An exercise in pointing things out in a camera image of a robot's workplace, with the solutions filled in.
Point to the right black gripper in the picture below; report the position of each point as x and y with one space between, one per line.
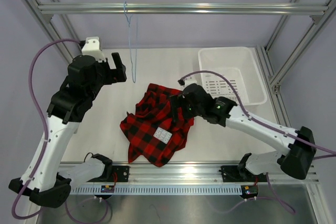
187 115

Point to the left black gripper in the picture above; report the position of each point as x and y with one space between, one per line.
116 75

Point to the light blue wire hanger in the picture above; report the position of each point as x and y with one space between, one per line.
132 40

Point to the red black plaid shirt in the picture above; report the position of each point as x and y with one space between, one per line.
151 131

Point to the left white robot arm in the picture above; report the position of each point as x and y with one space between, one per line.
42 182

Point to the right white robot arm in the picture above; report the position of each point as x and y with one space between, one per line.
293 149

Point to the white plastic basket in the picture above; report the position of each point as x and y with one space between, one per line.
238 65

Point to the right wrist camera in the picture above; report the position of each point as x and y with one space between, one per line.
187 81

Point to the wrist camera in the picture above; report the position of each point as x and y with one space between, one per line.
187 81
91 47

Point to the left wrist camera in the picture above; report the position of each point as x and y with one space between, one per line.
91 47

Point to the aluminium frame crossbar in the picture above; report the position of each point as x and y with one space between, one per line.
185 8

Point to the white slotted cable duct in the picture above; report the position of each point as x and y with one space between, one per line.
123 189

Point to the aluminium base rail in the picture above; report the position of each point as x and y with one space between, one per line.
176 173

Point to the left aluminium frame post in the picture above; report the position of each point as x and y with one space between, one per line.
50 29

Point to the aluminium frame post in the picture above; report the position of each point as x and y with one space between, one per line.
50 29
291 38

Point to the right aluminium frame post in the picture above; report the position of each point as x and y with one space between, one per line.
291 38

